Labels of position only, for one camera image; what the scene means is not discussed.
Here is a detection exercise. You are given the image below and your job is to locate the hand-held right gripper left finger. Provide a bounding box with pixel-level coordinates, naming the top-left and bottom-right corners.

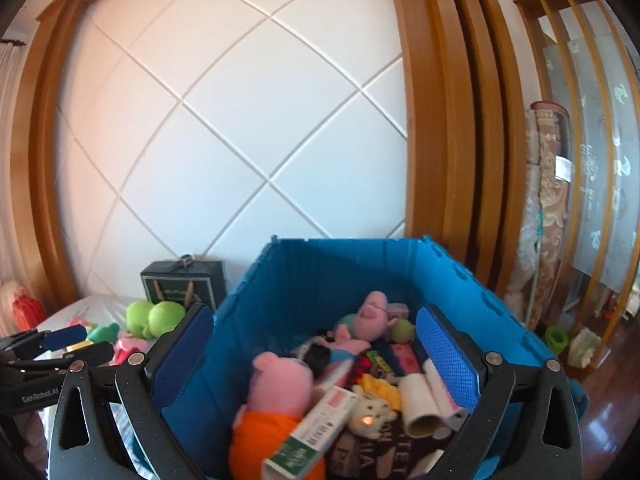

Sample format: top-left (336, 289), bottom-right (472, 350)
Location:
top-left (47, 304), bottom-right (216, 480)

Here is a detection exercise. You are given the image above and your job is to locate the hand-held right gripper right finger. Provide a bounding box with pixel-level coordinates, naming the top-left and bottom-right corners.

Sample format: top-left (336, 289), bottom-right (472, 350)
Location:
top-left (416, 305), bottom-right (583, 480)

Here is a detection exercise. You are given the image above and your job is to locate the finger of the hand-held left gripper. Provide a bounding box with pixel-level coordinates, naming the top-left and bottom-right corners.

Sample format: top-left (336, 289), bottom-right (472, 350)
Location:
top-left (0, 324), bottom-right (87, 356)
top-left (0, 341), bottom-right (115, 378)

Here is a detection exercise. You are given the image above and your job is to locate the light green plush toy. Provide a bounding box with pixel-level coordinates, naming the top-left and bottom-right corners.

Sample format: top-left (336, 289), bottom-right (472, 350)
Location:
top-left (125, 300), bottom-right (188, 338)

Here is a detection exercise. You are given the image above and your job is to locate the white cardboard tube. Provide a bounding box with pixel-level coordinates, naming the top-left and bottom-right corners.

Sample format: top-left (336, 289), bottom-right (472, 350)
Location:
top-left (400, 374), bottom-right (443, 437)

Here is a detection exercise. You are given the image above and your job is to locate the pink pig plush orange dress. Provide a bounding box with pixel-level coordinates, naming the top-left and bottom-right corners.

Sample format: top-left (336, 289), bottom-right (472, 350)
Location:
top-left (229, 351), bottom-right (326, 480)

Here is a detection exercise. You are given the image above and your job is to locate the blue plastic storage bin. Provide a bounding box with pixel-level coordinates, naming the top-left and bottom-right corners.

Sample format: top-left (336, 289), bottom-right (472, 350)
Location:
top-left (160, 235), bottom-right (590, 480)

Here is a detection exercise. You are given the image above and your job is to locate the dark green plush toy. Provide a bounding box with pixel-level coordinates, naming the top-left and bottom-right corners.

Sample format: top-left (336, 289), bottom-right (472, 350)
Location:
top-left (87, 322), bottom-right (121, 343)

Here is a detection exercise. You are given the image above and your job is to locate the pink patterned packet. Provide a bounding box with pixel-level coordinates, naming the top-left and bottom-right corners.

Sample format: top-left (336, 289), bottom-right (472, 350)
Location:
top-left (115, 337), bottom-right (151, 366)

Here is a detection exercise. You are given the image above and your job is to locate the red bag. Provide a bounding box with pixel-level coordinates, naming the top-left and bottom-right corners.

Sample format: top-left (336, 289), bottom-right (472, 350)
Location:
top-left (12, 294), bottom-right (46, 332)

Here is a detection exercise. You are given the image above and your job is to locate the red box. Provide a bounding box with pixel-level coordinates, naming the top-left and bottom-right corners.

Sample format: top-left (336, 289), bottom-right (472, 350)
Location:
top-left (390, 342), bottom-right (421, 376)

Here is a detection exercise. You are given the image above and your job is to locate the green tennis ball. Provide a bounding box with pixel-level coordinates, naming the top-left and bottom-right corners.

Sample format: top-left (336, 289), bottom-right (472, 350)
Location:
top-left (390, 321), bottom-right (416, 345)

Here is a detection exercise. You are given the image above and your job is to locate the yellow plush toy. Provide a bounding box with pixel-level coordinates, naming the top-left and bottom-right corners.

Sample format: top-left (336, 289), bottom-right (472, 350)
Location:
top-left (357, 374), bottom-right (403, 411)

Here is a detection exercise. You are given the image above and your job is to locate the dark gift box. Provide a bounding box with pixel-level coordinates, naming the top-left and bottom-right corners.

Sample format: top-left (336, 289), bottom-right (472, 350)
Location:
top-left (141, 260), bottom-right (226, 311)

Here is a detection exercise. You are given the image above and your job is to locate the white bear plush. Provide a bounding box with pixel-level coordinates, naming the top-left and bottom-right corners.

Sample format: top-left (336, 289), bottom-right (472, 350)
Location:
top-left (347, 392), bottom-right (396, 436)

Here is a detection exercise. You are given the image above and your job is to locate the pink pig plush blue dress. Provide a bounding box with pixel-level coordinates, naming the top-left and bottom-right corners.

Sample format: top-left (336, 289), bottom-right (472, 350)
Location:
top-left (320, 291), bottom-right (391, 356)

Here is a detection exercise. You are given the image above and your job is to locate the green rolled mat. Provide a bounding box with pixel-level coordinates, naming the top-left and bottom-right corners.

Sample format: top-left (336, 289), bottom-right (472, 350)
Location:
top-left (545, 326), bottom-right (571, 356)

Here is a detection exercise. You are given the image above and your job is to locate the dark brown lettered bag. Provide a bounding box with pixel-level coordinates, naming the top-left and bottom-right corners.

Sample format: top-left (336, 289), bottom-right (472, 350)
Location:
top-left (330, 420), bottom-right (451, 479)

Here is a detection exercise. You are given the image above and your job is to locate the black round object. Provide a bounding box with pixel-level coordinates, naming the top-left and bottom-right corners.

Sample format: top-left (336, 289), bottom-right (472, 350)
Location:
top-left (305, 345), bottom-right (331, 373)

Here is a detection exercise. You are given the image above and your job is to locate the rolled pale patterned carpet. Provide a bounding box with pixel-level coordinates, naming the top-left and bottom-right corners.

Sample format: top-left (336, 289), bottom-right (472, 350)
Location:
top-left (505, 110), bottom-right (543, 321)

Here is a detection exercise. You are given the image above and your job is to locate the white red green carton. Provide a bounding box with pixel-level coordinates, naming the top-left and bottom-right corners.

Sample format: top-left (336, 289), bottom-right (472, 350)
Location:
top-left (262, 385), bottom-right (358, 480)

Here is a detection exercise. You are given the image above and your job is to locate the pale curtain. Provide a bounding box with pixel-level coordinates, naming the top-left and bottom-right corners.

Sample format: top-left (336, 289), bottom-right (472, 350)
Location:
top-left (0, 42), bottom-right (27, 291)

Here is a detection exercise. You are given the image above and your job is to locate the rolled brown patterned carpet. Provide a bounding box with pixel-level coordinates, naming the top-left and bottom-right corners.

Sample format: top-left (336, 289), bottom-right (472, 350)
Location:
top-left (530, 101), bottom-right (573, 331)

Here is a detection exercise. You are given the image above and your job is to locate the wooden frosted glass partition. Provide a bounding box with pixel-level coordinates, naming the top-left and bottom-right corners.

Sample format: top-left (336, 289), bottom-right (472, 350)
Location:
top-left (512, 0), bottom-right (640, 376)

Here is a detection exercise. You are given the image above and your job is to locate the wooden door frame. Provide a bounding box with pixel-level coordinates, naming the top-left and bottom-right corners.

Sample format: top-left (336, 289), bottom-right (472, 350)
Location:
top-left (10, 0), bottom-right (528, 311)

